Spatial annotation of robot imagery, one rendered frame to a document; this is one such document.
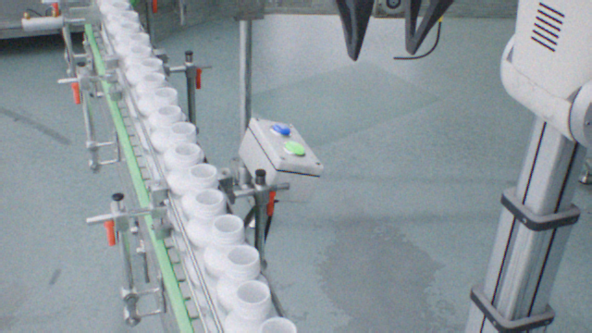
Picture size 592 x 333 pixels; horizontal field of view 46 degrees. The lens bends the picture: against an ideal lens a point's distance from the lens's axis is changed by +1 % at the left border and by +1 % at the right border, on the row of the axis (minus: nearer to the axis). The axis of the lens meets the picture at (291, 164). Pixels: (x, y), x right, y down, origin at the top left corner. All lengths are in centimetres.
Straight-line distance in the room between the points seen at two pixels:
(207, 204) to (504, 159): 255
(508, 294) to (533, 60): 48
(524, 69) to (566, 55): 10
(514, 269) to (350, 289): 116
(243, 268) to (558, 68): 60
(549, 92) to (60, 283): 185
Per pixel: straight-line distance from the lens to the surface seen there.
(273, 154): 103
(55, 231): 278
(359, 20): 63
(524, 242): 134
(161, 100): 110
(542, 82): 116
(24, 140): 340
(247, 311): 72
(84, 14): 171
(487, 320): 149
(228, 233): 80
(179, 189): 96
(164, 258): 103
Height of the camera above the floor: 167
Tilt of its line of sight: 33 degrees down
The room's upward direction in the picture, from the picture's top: 3 degrees clockwise
